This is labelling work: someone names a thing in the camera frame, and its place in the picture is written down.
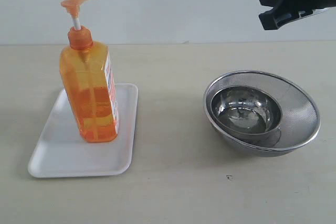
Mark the steel mesh strainer basket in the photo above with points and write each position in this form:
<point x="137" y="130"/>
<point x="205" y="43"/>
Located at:
<point x="300" y="122"/>

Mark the small stainless steel bowl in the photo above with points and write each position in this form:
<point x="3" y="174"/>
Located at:
<point x="248" y="114"/>

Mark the orange dish soap pump bottle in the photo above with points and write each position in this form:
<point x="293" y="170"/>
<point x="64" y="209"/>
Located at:
<point x="86" y="71"/>

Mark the white rectangular plastic tray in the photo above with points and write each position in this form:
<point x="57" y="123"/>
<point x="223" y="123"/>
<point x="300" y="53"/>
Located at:
<point x="61" y="152"/>

